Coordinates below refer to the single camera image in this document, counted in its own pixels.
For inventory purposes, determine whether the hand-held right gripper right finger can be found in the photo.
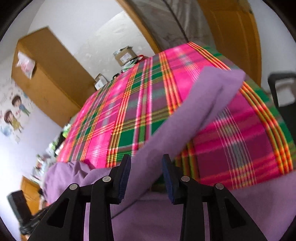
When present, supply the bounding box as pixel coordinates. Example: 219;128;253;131
162;153;267;241

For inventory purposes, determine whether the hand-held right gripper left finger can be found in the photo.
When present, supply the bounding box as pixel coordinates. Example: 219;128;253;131
28;154;132;241

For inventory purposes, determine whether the purple sweater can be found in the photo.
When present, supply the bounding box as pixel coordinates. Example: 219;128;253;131
43;66;296;241

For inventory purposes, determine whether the wooden cabinet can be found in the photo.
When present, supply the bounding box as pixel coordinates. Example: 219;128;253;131
20;176;43;216

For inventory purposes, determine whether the pink plaid blanket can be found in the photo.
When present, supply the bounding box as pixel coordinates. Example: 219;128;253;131
57;42;296;190

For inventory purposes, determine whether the white cardboard box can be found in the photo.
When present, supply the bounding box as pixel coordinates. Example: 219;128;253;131
94;74;109;90

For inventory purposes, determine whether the brown cardboard box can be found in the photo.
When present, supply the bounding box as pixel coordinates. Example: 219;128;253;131
113;46;138;66

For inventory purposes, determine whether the wooden wardrobe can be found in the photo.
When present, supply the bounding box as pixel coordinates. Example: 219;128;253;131
11;27;97;128

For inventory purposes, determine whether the black office chair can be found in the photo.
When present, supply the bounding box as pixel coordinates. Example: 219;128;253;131
268;73;296;144

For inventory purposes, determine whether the white pink plastic bag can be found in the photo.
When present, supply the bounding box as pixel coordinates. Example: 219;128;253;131
15;51;36;79

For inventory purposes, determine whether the clear plastic door curtain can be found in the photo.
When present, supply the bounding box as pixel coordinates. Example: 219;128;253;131
131;0;210;50

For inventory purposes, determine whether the wooden door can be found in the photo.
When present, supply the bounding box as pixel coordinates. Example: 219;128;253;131
198;0;263;86

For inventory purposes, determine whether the cartoon couple wall sticker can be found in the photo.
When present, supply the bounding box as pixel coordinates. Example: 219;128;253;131
0;79;35;144

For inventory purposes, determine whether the wooden door frame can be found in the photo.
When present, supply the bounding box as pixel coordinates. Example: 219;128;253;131
117;0;162;55

